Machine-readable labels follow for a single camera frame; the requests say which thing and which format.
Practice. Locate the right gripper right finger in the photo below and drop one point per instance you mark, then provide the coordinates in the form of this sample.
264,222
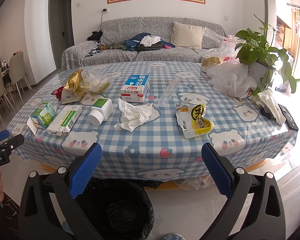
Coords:
265,218

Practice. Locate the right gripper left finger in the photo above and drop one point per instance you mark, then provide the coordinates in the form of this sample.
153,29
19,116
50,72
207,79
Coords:
37,216

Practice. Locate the small green medicine box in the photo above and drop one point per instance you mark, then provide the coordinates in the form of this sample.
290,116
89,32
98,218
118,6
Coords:
41,117

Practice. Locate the white green tablet box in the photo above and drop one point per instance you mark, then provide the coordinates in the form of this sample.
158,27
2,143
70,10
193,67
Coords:
65,120

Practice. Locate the red mesh net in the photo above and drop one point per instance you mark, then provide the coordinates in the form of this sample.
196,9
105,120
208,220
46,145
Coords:
58,93

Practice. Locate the black lined trash bin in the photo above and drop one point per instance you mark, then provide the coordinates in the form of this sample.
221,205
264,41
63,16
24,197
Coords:
117,208

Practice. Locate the gold foil bag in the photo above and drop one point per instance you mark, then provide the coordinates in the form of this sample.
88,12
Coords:
72,92

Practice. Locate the white pill bottle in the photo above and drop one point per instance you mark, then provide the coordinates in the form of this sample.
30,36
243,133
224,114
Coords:
100,111

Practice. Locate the clear bag with scraps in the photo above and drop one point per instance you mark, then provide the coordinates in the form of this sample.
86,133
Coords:
94,82

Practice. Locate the yellow white snack wrapper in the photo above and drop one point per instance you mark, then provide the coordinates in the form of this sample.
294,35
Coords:
192,120

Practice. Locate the white tissue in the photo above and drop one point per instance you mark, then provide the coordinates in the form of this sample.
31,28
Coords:
135,116

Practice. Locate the blue white milk carton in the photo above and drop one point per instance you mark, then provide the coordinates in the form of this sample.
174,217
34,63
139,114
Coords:
135,88

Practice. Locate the clear plastic tube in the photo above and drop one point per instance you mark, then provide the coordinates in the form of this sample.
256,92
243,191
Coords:
169,92

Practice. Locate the plastic bags under table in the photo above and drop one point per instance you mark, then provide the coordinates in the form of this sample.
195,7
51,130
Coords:
195,183

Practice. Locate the blue slipper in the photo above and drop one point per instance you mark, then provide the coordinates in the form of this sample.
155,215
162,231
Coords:
173,236

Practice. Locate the black remote control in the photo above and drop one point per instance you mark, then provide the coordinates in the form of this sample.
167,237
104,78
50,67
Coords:
289,119

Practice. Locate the folded white napkins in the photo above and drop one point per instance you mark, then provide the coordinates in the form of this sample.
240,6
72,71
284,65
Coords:
267,98

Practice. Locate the white plastic bag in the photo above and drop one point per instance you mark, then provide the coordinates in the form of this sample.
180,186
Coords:
231,79

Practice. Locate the black bag on sofa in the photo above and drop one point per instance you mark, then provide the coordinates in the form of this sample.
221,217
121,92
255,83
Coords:
95,36

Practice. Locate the blue checked bear tablecloth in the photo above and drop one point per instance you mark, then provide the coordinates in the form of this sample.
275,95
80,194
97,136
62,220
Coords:
157,149

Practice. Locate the grey door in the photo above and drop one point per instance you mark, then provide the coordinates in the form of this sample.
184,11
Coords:
60,27

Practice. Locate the tan tissue box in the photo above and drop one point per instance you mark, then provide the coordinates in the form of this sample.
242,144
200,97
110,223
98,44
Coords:
210,62

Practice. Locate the green potted plant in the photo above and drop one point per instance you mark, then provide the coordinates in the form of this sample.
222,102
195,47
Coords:
254,48

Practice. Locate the red printed plastic bag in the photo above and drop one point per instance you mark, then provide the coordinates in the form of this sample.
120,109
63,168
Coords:
227,47

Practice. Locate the pile of clothes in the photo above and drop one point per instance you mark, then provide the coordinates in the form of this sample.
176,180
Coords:
140,42

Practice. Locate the grey covered sofa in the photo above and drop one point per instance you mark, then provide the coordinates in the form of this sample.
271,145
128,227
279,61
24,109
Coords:
87,53

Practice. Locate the beige striped pillow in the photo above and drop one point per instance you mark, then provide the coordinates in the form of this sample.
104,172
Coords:
185,35

